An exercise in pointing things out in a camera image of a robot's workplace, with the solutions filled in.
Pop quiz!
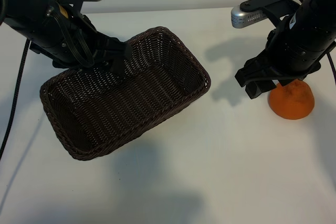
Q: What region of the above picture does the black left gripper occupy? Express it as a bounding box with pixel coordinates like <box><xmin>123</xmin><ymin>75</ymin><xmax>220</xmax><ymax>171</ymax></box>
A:
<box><xmin>51</xmin><ymin>15</ymin><xmax>134</xmax><ymax>77</ymax></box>

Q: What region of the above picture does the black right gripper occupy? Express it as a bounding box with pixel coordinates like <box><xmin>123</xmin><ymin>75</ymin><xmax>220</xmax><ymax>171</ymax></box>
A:
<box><xmin>234</xmin><ymin>50</ymin><xmax>322</xmax><ymax>100</ymax></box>

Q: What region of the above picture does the dark brown woven basket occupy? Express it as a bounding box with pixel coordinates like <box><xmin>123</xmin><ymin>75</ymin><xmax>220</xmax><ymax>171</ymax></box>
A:
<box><xmin>39</xmin><ymin>26</ymin><xmax>212</xmax><ymax>162</ymax></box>

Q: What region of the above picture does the orange fruit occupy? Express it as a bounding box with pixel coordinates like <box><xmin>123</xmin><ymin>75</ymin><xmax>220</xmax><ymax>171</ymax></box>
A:
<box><xmin>267</xmin><ymin>80</ymin><xmax>315</xmax><ymax>121</ymax></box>

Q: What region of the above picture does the black left gripper wire loop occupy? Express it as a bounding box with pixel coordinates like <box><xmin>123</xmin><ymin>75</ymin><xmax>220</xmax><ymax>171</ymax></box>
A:
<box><xmin>54</xmin><ymin>6</ymin><xmax>95</xmax><ymax>69</ymax></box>

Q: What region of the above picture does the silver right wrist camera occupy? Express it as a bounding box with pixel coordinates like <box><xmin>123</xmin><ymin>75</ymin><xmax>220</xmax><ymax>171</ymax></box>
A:
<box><xmin>230</xmin><ymin>5</ymin><xmax>271</xmax><ymax>29</ymax></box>

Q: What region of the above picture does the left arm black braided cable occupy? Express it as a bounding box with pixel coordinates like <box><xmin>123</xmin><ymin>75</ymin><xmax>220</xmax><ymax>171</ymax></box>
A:
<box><xmin>0</xmin><ymin>40</ymin><xmax>30</xmax><ymax>158</ymax></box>

